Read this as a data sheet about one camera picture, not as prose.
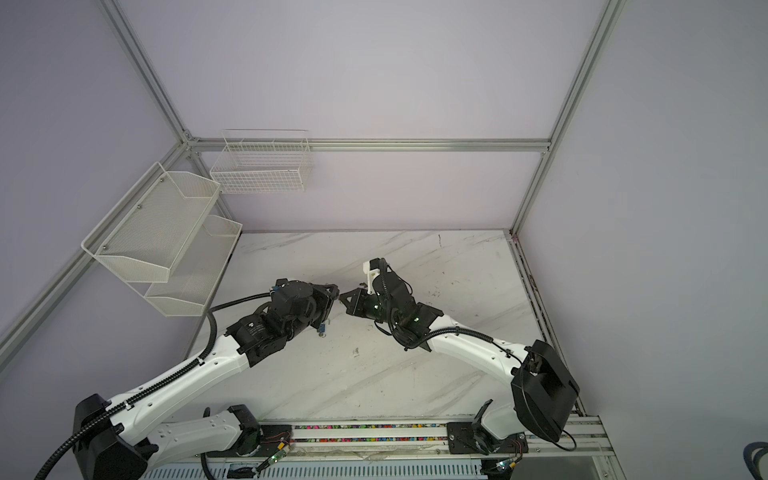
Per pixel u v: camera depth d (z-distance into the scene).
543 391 0.42
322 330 0.93
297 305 0.55
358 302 0.66
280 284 0.69
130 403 0.41
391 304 0.58
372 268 0.71
